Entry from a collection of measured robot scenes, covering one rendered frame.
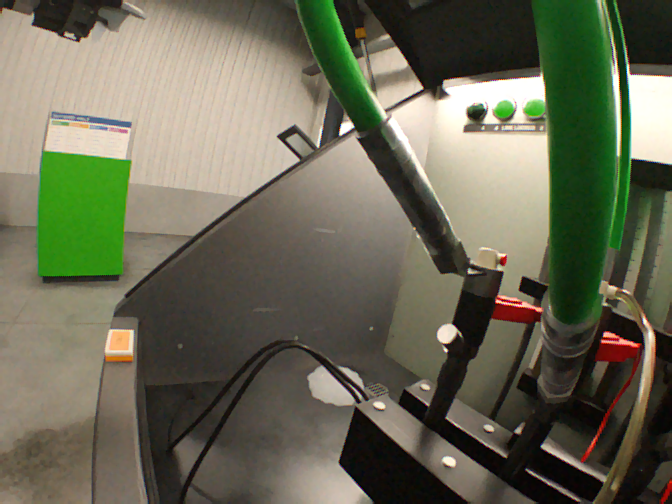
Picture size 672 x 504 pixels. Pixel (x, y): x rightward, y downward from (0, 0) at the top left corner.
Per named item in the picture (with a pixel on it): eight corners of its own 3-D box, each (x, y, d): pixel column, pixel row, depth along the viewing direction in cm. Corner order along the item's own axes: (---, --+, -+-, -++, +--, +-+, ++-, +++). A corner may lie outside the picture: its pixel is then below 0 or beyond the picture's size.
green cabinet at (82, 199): (115, 261, 316) (123, 162, 296) (122, 281, 260) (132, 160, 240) (47, 261, 244) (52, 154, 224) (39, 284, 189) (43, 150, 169)
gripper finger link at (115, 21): (136, 39, 36) (94, 31, 31) (148, 12, 35) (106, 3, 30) (134, 34, 33) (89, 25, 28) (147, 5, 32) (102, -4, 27)
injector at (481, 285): (372, 478, 21) (445, 259, 18) (408, 458, 24) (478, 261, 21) (392, 497, 19) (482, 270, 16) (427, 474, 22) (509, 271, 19)
